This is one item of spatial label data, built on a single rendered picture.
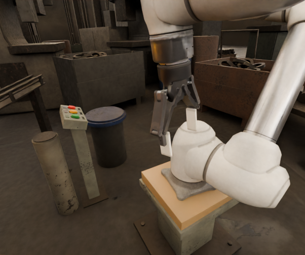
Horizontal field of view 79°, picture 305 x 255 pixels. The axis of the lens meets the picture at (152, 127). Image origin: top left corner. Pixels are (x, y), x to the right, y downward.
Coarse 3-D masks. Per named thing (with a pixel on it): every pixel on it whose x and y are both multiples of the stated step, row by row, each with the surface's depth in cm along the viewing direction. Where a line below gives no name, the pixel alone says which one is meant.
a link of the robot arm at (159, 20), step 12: (144, 0) 34; (156, 0) 32; (168, 0) 30; (180, 0) 29; (144, 12) 35; (156, 12) 33; (168, 12) 32; (180, 12) 31; (192, 12) 30; (156, 24) 35; (168, 24) 34; (180, 24) 34; (192, 24) 35
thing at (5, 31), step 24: (0, 0) 222; (24, 0) 196; (48, 0) 283; (0, 24) 217; (0, 48) 225; (24, 48) 225; (48, 48) 230; (0, 72) 235; (24, 72) 241; (48, 72) 249; (24, 96) 254; (48, 96) 262
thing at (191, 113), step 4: (188, 108) 53; (192, 108) 53; (188, 112) 53; (192, 112) 52; (196, 112) 52; (188, 116) 54; (192, 116) 53; (196, 116) 53; (188, 120) 54; (192, 120) 54; (196, 120) 53; (188, 124) 55; (192, 124) 54; (196, 124) 54; (188, 128) 56; (192, 128) 55; (196, 128) 54
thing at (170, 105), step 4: (176, 92) 42; (180, 92) 42; (176, 96) 42; (176, 100) 42; (168, 104) 43; (172, 104) 42; (176, 104) 43; (168, 108) 42; (172, 108) 43; (168, 112) 42; (172, 112) 43; (168, 116) 42; (164, 120) 42; (168, 120) 42; (164, 124) 42; (168, 124) 42; (164, 128) 42; (164, 132) 42
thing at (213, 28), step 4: (196, 24) 414; (200, 24) 405; (204, 24) 401; (208, 24) 407; (212, 24) 413; (216, 24) 420; (220, 24) 426; (196, 28) 417; (200, 28) 408; (204, 28) 405; (208, 28) 411; (212, 28) 417; (216, 28) 424; (220, 28) 431; (196, 32) 420; (200, 32) 410; (204, 32) 409; (208, 32) 415; (212, 32) 422; (216, 32) 428
